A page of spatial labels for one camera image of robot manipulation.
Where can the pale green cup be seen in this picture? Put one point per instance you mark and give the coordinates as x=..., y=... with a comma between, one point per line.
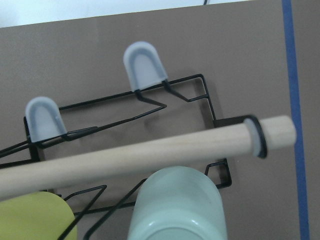
x=178, y=203

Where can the yellow cup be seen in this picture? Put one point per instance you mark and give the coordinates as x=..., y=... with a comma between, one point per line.
x=36, y=216

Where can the wooden rack dowel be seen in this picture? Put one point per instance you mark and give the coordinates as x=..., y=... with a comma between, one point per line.
x=198, y=147

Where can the black wire cup rack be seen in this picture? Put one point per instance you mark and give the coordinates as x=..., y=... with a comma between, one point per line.
x=45, y=128

